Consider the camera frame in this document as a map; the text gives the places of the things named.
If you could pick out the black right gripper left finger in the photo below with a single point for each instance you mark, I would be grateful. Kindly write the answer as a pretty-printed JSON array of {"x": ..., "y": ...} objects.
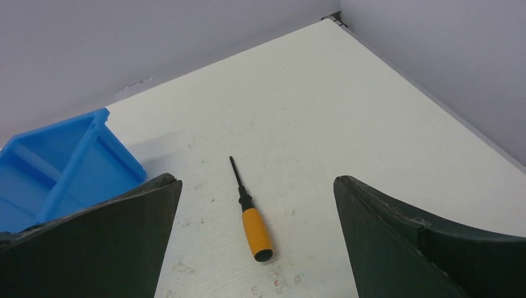
[{"x": 112, "y": 249}]

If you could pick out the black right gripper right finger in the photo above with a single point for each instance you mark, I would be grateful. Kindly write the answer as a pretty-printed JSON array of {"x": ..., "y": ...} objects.
[{"x": 398, "y": 250}]

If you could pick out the orange handled screwdriver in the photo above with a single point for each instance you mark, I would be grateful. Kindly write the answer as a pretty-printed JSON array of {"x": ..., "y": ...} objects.
[{"x": 257, "y": 234}]

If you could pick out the blue plastic bin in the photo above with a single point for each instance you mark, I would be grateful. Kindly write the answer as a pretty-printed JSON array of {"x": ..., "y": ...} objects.
[{"x": 59, "y": 169}]

